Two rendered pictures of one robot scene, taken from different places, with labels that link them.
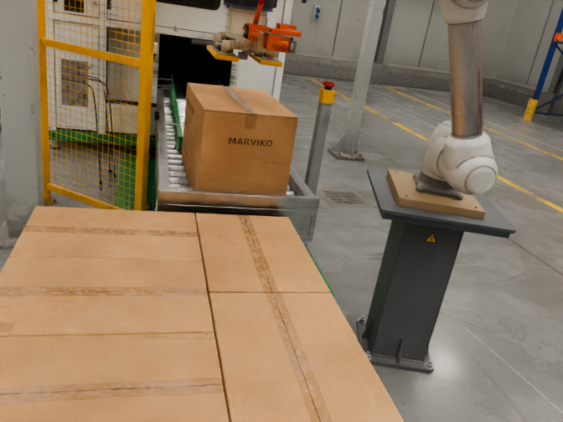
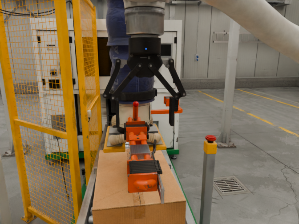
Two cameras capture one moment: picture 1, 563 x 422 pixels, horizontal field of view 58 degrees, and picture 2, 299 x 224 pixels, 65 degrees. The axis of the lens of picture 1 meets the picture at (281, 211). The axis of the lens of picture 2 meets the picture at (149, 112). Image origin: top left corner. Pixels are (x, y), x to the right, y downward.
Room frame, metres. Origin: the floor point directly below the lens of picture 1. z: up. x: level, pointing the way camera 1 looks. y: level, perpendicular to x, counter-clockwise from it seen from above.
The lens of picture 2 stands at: (1.25, -0.02, 1.57)
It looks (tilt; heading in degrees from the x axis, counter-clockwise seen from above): 15 degrees down; 11
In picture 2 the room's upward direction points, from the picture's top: straight up
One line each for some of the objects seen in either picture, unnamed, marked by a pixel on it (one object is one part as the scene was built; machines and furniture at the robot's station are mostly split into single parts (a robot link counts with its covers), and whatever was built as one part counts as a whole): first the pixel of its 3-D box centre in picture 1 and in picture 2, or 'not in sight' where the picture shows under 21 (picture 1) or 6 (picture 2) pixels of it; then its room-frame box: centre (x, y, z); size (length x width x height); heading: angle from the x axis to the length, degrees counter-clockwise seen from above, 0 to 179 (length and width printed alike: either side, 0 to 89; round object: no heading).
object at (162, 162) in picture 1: (160, 137); (97, 171); (3.06, 0.82, 0.50); 2.31 x 0.05 x 0.19; 16
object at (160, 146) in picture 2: (263, 54); (151, 133); (2.39, 0.19, 1.15); 0.34 x 0.10 x 0.05; 17
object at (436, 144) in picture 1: (449, 149); not in sight; (1.95, -0.61, 0.95); 0.18 x 0.16 x 0.22; 8
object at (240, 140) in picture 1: (233, 140); (134, 202); (2.35, 0.28, 0.75); 0.60 x 0.40 x 0.40; 20
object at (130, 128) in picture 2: (256, 33); (135, 130); (2.12, 0.21, 1.26); 0.10 x 0.08 x 0.06; 107
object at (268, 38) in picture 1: (275, 42); (141, 174); (1.79, 0.11, 1.26); 0.08 x 0.07 x 0.05; 17
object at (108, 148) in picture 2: (222, 49); (115, 134); (2.33, 0.37, 1.15); 0.34 x 0.10 x 0.05; 17
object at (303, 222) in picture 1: (238, 222); not in sight; (2.02, 0.18, 0.47); 0.70 x 0.03 x 0.15; 106
